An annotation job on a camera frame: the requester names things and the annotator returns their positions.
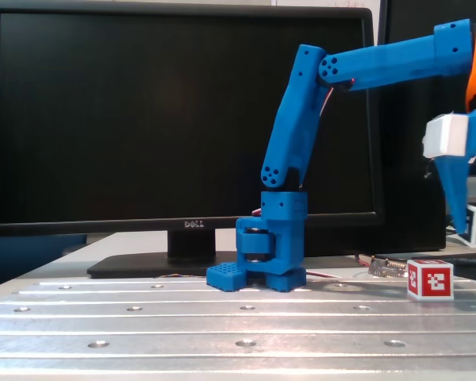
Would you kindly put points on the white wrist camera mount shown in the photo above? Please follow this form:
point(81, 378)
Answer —
point(444, 137)

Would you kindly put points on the black Dell monitor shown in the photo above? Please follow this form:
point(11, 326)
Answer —
point(103, 119)

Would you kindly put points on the blue chair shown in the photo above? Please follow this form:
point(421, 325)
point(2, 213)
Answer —
point(24, 258)

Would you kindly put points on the aluminium slotted base plate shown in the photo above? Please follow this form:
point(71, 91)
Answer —
point(222, 329)

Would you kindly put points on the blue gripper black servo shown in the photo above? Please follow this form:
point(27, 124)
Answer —
point(454, 184)

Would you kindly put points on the small bare circuit board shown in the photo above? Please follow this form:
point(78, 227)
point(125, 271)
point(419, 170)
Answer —
point(385, 269)

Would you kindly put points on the red marker cube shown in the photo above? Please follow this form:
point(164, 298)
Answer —
point(432, 282)

